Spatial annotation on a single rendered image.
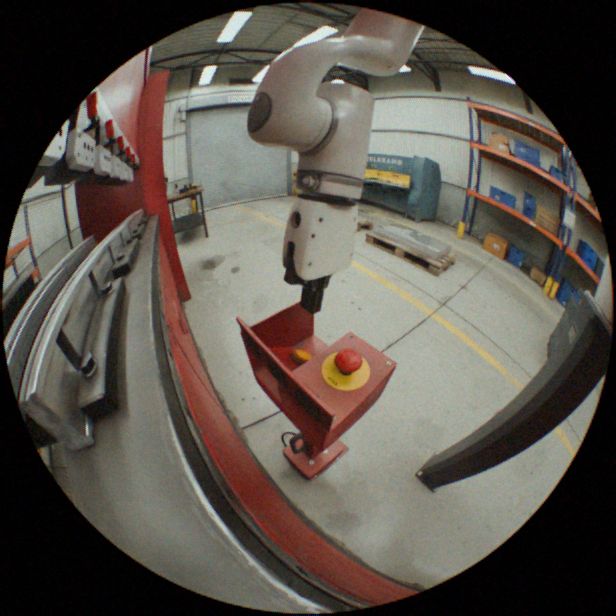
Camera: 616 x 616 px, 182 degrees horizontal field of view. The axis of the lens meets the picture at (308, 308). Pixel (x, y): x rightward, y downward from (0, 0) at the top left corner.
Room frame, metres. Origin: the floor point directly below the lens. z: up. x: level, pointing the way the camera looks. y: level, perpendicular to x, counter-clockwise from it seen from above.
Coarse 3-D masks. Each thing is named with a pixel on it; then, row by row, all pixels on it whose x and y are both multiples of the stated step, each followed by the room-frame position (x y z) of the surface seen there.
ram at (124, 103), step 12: (132, 60) 0.57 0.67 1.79; (144, 60) 0.93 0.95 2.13; (120, 72) 0.45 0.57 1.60; (132, 72) 0.67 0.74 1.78; (108, 84) 0.35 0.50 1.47; (120, 84) 0.50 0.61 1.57; (132, 84) 0.75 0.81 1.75; (108, 96) 0.39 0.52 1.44; (120, 96) 0.55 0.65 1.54; (132, 96) 0.84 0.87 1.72; (108, 108) 0.41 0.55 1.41; (120, 108) 0.59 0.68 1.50; (132, 108) 0.90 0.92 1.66; (120, 120) 0.62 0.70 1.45; (132, 120) 0.96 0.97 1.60; (132, 132) 0.99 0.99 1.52; (132, 144) 1.01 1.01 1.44
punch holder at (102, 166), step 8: (96, 128) 0.35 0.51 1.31; (104, 128) 0.40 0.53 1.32; (96, 136) 0.35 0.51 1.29; (104, 136) 0.40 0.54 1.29; (96, 144) 0.36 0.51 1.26; (104, 144) 0.41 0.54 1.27; (96, 152) 0.36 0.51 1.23; (104, 152) 0.40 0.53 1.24; (96, 160) 0.36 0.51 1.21; (104, 160) 0.41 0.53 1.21; (96, 168) 0.36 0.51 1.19; (104, 168) 0.40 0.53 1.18; (88, 176) 0.34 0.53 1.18; (96, 176) 0.39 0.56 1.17; (104, 176) 0.46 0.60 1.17; (80, 184) 0.34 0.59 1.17; (88, 184) 0.40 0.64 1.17
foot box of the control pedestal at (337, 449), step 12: (300, 444) 0.24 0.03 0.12; (336, 444) 0.24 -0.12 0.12; (288, 456) 0.18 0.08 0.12; (300, 456) 0.18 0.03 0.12; (324, 456) 0.18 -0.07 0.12; (336, 456) 0.19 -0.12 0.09; (300, 468) 0.13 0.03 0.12; (312, 468) 0.13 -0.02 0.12; (324, 468) 0.14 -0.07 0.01; (312, 480) 0.08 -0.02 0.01
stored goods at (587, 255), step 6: (582, 246) 1.42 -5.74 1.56; (588, 246) 1.18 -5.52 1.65; (576, 252) 1.65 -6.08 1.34; (582, 252) 1.34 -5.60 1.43; (588, 252) 1.15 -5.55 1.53; (594, 252) 0.98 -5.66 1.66; (582, 258) 1.27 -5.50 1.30; (588, 258) 1.11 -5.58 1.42; (594, 258) 0.94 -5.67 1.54; (588, 264) 1.07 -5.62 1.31; (594, 264) 0.91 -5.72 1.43; (600, 264) 0.78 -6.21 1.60; (594, 270) 0.94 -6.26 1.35; (600, 270) 0.73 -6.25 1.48; (600, 276) 0.68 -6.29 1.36
